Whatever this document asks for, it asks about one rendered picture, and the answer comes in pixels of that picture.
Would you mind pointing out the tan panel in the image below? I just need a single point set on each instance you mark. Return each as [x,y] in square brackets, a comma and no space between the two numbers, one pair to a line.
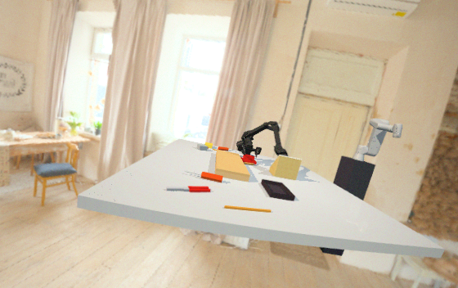
[230,165]

